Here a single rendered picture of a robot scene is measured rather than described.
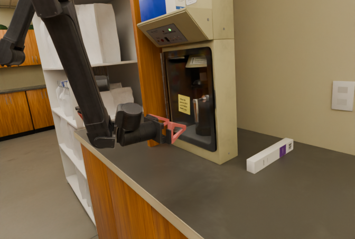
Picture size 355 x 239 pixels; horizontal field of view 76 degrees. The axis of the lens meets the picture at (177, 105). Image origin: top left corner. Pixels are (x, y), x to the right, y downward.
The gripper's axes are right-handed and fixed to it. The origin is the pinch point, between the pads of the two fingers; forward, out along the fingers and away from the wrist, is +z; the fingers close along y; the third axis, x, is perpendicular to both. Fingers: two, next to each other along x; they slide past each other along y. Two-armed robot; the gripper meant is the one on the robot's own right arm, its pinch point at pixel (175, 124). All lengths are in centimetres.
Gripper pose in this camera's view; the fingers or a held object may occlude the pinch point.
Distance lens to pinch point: 77.2
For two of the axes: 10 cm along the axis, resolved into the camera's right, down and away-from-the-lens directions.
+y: -6.0, -1.7, 7.8
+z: 8.0, -1.4, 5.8
